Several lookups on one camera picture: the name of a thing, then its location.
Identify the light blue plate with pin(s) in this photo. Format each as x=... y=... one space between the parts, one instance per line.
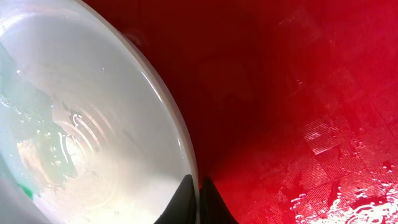
x=89 y=131

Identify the red plastic tray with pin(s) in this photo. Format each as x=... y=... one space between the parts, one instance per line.
x=291 y=105

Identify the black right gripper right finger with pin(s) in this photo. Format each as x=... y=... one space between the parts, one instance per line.
x=213 y=209

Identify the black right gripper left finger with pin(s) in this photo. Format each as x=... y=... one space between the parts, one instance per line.
x=182 y=206

